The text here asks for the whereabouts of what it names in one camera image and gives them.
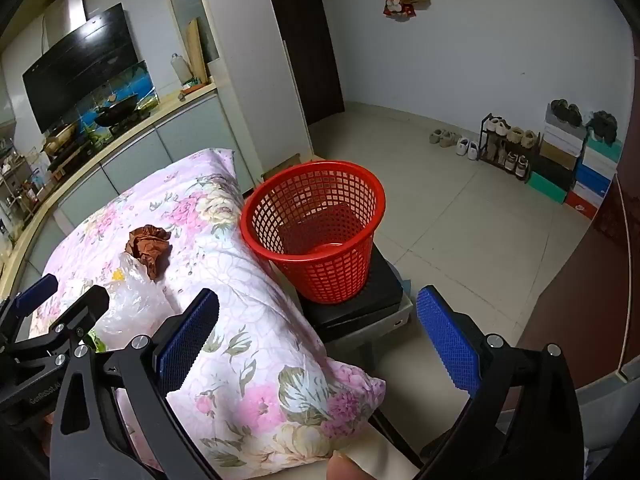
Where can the black cushioned grey stool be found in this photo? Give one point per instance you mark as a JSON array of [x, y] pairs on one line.
[[350, 315]]

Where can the glass kitchen wall cabinet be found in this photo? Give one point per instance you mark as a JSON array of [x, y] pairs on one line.
[[6, 90]]

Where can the red gift bag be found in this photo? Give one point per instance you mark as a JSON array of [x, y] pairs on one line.
[[395, 7]]

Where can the stack of shoe boxes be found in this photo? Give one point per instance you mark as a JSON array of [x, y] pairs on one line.
[[565, 165]]

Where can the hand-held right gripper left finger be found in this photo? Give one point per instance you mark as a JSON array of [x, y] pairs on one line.
[[187, 340]]

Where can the black gas stove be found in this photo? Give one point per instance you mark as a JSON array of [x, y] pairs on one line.
[[70, 156]]

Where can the wooden cutting board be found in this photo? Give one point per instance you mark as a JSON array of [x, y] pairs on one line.
[[197, 55]]

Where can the red plastic mesh basket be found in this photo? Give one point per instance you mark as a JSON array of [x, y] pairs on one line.
[[325, 280]]

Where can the clear plastic bag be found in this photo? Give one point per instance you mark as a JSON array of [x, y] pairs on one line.
[[130, 305]]

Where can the person's right hand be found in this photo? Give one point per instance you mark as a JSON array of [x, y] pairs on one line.
[[347, 467]]

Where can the white sneaker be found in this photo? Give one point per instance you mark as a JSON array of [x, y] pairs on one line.
[[474, 151], [461, 147]]

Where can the black sandal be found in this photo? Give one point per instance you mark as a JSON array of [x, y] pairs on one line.
[[560, 109], [574, 115]]

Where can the blue backsplash picture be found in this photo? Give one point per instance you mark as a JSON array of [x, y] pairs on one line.
[[132, 82]]

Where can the group of assorted shoes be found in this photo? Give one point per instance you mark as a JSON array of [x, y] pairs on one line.
[[515, 135]]

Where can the white bottle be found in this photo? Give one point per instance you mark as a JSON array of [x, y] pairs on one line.
[[181, 70]]

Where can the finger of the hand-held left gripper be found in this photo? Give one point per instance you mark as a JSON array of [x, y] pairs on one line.
[[92, 302], [35, 292]]

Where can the black range hood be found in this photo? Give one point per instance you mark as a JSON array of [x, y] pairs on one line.
[[80, 70]]

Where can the cardboard box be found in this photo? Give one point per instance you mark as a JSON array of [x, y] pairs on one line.
[[280, 167]]

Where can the small orange tray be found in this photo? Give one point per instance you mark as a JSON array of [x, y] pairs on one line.
[[195, 87]]

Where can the black wok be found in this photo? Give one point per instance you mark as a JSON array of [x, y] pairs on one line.
[[117, 110]]

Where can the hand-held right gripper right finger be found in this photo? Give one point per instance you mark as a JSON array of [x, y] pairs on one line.
[[447, 345]]

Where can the dark red wooden cabinet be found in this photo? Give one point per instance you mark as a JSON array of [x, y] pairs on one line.
[[575, 310]]

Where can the kitchen counter with cabinets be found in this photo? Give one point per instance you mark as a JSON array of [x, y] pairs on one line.
[[130, 170]]

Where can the beige fuzzy slipper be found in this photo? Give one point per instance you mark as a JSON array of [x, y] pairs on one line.
[[449, 140], [436, 137]]

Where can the golden cooking pot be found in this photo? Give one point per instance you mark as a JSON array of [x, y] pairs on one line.
[[60, 139]]

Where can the dark wooden door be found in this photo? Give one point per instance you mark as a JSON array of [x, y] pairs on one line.
[[307, 45]]

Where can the metal kitchen rack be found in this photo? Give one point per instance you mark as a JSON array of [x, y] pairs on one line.
[[20, 185]]

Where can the black shoe rack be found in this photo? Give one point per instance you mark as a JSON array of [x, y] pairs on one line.
[[484, 130]]

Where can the dark fuzzy slipper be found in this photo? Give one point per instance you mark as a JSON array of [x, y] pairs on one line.
[[611, 129], [595, 122]]

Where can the pink floral blanket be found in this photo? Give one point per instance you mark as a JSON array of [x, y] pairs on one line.
[[240, 285]]

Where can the brown paper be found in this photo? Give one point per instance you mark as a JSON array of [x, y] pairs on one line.
[[147, 247]]

